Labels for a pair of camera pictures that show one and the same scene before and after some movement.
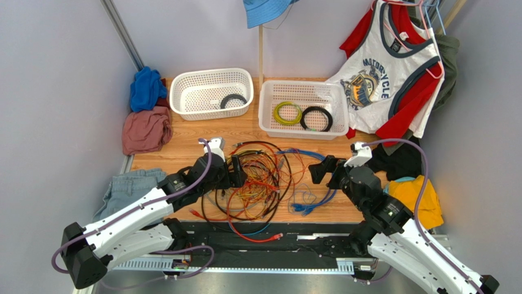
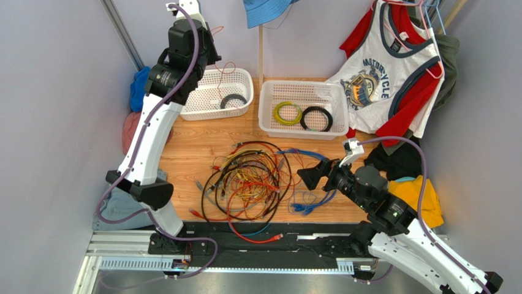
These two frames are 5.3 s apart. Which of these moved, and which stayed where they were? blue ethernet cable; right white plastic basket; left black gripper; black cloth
Moved: left black gripper
Stayed: blue ethernet cable; right white plastic basket; black cloth
